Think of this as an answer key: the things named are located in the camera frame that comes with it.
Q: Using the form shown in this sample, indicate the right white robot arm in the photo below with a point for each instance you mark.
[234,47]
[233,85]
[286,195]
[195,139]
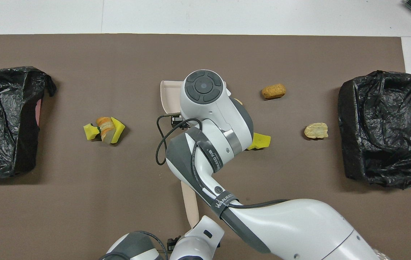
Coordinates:
[299,227]

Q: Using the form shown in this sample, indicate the beige plastic dustpan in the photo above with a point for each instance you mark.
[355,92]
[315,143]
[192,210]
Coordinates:
[171,94]

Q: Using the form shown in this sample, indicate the yellow sponge green edge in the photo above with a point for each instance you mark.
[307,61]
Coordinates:
[90,132]

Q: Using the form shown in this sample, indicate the large notched yellow sponge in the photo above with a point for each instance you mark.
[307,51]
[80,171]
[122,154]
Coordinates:
[118,130]

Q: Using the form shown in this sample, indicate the black-bagged trash bin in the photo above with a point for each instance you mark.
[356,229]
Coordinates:
[385,126]

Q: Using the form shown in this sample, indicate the sliced orange-crust bread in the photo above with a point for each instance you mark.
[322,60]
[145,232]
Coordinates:
[105,129]

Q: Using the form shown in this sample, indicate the brown bread roll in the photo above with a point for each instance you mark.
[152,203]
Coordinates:
[274,91]

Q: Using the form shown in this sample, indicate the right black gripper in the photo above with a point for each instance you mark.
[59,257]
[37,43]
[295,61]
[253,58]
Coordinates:
[177,120]

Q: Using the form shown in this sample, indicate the beige hand brush black bristles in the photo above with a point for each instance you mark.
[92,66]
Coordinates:
[189,206]

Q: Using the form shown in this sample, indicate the brown table mat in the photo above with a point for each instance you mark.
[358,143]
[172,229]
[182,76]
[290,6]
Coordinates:
[82,202]

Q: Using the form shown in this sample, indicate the pale torn bread chunk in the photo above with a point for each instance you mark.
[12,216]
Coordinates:
[239,102]

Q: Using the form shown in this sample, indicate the plain yellow sponge piece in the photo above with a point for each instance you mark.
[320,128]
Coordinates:
[261,141]

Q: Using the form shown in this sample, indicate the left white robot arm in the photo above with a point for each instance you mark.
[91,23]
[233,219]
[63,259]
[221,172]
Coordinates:
[198,240]

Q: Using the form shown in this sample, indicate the pale oval bread piece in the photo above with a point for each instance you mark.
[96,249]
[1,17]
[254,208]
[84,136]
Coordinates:
[316,130]

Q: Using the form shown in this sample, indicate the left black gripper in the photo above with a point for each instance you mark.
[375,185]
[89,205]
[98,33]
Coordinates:
[174,244]

